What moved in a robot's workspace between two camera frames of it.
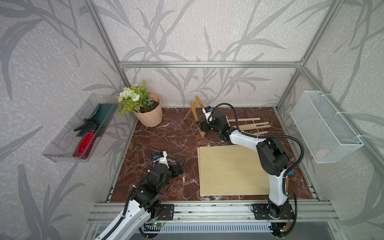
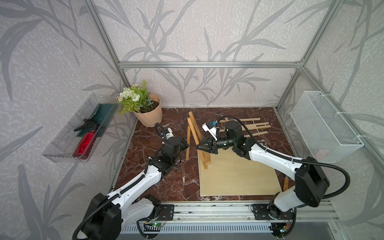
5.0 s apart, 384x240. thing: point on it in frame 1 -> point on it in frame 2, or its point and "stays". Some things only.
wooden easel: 250,126 stays
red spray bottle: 86,140 stays
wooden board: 231,170 stays
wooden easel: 193,109 -> 192,126
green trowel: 99,119 stays
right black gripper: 203,125 -> 207,145
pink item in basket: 320,154 stays
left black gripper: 180,171 -> 182,142
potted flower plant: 146,107 stays
